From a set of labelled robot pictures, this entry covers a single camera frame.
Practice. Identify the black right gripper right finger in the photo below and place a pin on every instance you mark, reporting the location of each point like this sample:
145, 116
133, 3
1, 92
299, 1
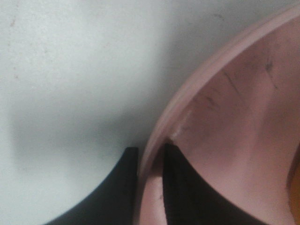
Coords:
194, 194

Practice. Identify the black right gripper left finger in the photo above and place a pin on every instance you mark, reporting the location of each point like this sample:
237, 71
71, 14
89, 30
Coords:
112, 202

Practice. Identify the pink round plate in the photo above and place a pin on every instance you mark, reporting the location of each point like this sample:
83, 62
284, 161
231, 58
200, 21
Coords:
236, 119

